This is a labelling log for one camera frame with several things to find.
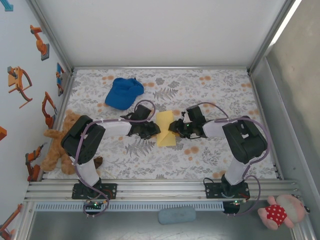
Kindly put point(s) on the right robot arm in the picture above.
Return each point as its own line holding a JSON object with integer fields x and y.
{"x": 242, "y": 140}

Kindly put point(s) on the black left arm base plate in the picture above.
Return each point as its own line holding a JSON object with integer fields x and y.
{"x": 110, "y": 191}

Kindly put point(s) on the pink polka dot plush toy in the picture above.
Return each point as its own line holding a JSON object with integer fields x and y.
{"x": 277, "y": 212}

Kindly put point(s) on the blue and orange sticker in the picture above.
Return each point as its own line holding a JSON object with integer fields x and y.
{"x": 59, "y": 77}

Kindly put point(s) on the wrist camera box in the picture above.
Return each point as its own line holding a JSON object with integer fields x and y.
{"x": 196, "y": 113}
{"x": 143, "y": 111}

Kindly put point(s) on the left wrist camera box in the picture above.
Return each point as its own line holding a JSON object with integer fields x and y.
{"x": 143, "y": 111}

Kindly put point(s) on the brown teddy bear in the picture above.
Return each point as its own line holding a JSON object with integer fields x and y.
{"x": 53, "y": 150}

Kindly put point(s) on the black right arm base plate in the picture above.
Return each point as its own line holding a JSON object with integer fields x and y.
{"x": 212, "y": 191}

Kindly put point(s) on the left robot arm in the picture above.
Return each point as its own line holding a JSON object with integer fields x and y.
{"x": 82, "y": 140}

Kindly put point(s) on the yellow paper sheet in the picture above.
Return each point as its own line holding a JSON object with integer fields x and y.
{"x": 165, "y": 120}

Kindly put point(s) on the blue baseball cap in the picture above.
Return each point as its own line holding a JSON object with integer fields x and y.
{"x": 122, "y": 93}

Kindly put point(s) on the floral patterned table mat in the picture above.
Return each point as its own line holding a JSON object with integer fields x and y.
{"x": 175, "y": 160}

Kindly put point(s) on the aluminium corner post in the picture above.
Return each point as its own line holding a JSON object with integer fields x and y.
{"x": 50, "y": 35}
{"x": 271, "y": 35}

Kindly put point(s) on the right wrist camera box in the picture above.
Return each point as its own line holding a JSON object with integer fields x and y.
{"x": 196, "y": 113}

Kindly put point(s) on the grey-blue oblong sponge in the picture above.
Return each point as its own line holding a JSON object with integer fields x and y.
{"x": 177, "y": 215}

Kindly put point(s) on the aluminium front rail frame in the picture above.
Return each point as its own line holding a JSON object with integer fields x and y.
{"x": 160, "y": 190}

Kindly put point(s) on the aluminium table side rail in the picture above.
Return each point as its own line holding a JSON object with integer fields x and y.
{"x": 58, "y": 125}

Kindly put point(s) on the orange gripper claw sticker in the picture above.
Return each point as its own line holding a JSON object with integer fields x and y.
{"x": 18, "y": 80}

